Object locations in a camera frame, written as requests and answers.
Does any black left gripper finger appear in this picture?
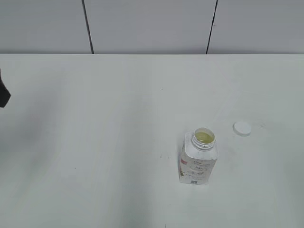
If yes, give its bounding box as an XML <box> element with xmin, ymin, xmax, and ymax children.
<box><xmin>0</xmin><ymin>76</ymin><xmax>11</xmax><ymax>108</ymax></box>

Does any white yili changqing bottle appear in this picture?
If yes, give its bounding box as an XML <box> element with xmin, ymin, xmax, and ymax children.
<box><xmin>178</xmin><ymin>128</ymin><xmax>219</xmax><ymax>185</ymax></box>

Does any white round bottle cap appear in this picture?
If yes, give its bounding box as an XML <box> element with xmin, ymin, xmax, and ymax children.
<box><xmin>233</xmin><ymin>121</ymin><xmax>251</xmax><ymax>137</ymax></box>

